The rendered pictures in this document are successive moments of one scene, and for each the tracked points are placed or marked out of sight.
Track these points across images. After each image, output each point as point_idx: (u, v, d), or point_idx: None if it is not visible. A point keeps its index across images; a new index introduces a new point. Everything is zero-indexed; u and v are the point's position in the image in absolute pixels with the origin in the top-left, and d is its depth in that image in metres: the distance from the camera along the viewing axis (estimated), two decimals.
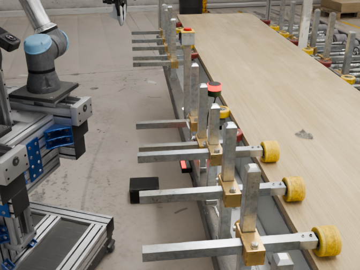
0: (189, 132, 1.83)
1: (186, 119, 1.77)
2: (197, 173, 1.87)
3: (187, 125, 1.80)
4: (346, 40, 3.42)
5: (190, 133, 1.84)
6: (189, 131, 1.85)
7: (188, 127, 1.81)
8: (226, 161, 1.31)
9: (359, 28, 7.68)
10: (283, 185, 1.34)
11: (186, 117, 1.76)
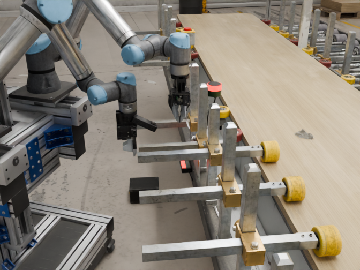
0: (189, 132, 1.83)
1: (186, 119, 1.77)
2: (197, 173, 1.87)
3: (187, 125, 1.80)
4: (346, 40, 3.42)
5: (190, 133, 1.84)
6: (189, 131, 1.85)
7: (188, 127, 1.81)
8: (226, 161, 1.31)
9: (359, 28, 7.68)
10: (283, 185, 1.34)
11: (186, 117, 1.76)
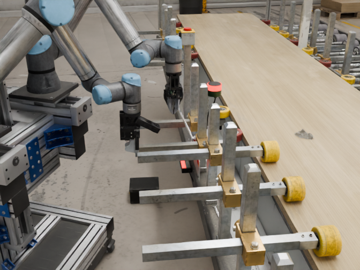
0: (187, 128, 1.90)
1: (182, 114, 1.95)
2: (197, 173, 1.87)
3: (184, 121, 1.93)
4: (346, 40, 3.42)
5: (189, 129, 1.90)
6: (188, 131, 1.91)
7: (186, 122, 1.92)
8: (226, 161, 1.31)
9: (359, 28, 7.68)
10: (283, 185, 1.34)
11: (181, 112, 1.95)
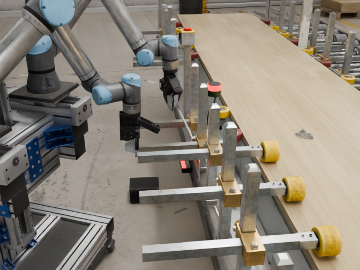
0: (187, 128, 1.90)
1: (182, 114, 1.95)
2: (197, 173, 1.87)
3: (184, 121, 1.93)
4: (346, 40, 3.42)
5: (189, 129, 1.90)
6: (188, 131, 1.91)
7: (185, 122, 1.92)
8: (226, 161, 1.31)
9: (359, 28, 7.68)
10: (283, 185, 1.34)
11: (181, 112, 1.95)
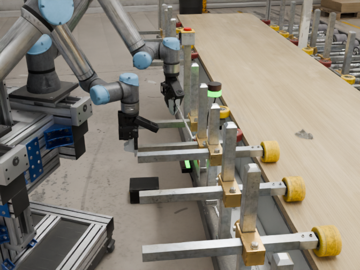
0: (187, 128, 1.90)
1: (182, 114, 1.95)
2: (197, 173, 1.87)
3: (184, 121, 1.93)
4: (346, 40, 3.42)
5: (189, 129, 1.90)
6: (188, 131, 1.91)
7: (185, 122, 1.92)
8: (226, 161, 1.31)
9: (359, 28, 7.68)
10: (283, 185, 1.34)
11: (181, 112, 1.95)
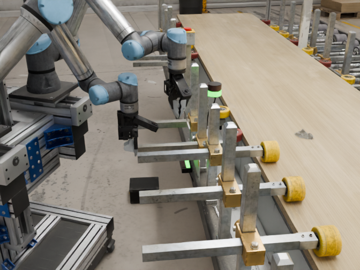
0: (189, 132, 1.83)
1: (187, 120, 1.77)
2: (197, 173, 1.87)
3: (188, 125, 1.80)
4: (346, 40, 3.42)
5: (191, 133, 1.84)
6: (189, 131, 1.85)
7: (189, 127, 1.81)
8: (226, 161, 1.31)
9: (359, 28, 7.68)
10: (283, 185, 1.34)
11: (186, 118, 1.76)
